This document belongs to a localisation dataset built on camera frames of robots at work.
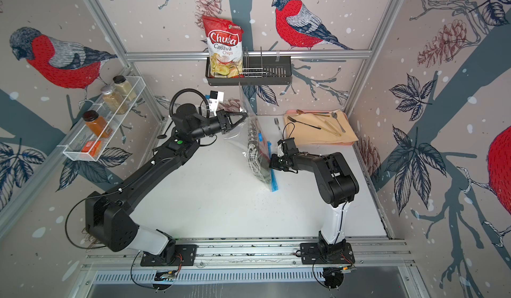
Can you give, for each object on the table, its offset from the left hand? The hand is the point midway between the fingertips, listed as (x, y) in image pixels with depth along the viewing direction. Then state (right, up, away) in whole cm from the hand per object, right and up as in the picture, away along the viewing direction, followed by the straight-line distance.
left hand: (249, 113), depth 64 cm
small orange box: (-53, -12, +3) cm, 55 cm away
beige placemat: (+40, -3, +51) cm, 65 cm away
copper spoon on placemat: (+29, +6, +58) cm, 65 cm away
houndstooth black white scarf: (+3, -15, +10) cm, 19 cm away
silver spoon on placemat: (+50, +5, +57) cm, 76 cm away
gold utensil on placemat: (+48, -7, +48) cm, 68 cm away
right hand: (+8, -22, +36) cm, 43 cm away
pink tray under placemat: (+25, +7, +59) cm, 64 cm away
